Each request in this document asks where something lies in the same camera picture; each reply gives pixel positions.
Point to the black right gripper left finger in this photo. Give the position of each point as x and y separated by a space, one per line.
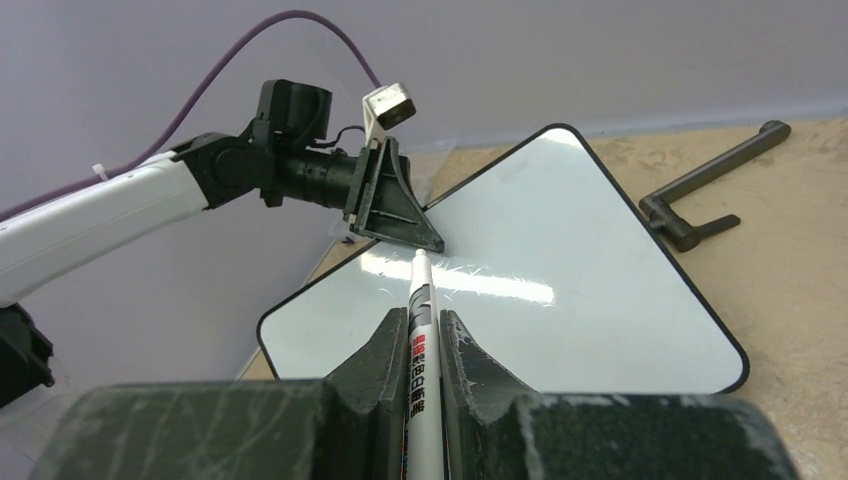
366 418

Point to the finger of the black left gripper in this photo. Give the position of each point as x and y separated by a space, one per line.
400 222
395 196

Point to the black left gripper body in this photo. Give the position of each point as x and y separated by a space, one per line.
363 211

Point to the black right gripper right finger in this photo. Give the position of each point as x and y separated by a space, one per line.
483 436

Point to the white marker pen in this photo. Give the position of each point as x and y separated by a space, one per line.
424 448

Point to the white whiteboard black frame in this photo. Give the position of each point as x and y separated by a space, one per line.
554 273

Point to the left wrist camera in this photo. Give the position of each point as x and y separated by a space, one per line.
385 108

